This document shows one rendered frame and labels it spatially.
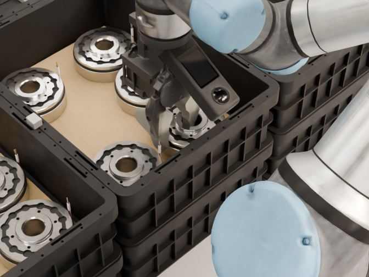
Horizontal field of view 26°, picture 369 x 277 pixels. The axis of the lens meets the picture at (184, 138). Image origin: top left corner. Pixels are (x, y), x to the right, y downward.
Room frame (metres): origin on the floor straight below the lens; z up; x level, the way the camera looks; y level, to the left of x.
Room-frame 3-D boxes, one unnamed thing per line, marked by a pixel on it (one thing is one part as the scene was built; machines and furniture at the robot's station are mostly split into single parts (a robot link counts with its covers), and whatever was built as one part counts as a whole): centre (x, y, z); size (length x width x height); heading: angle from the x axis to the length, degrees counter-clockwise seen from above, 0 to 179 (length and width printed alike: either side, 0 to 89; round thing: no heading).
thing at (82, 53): (0.99, 0.13, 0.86); 0.10 x 0.10 x 0.01
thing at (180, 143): (0.82, -0.01, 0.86); 0.10 x 0.10 x 0.01
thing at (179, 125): (0.82, -0.01, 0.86); 0.05 x 0.05 x 0.01
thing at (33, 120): (0.75, 0.20, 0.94); 0.02 x 0.01 x 0.01; 44
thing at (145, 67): (0.82, 0.03, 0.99); 0.09 x 0.08 x 0.12; 44
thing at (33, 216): (0.63, 0.20, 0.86); 0.05 x 0.05 x 0.01
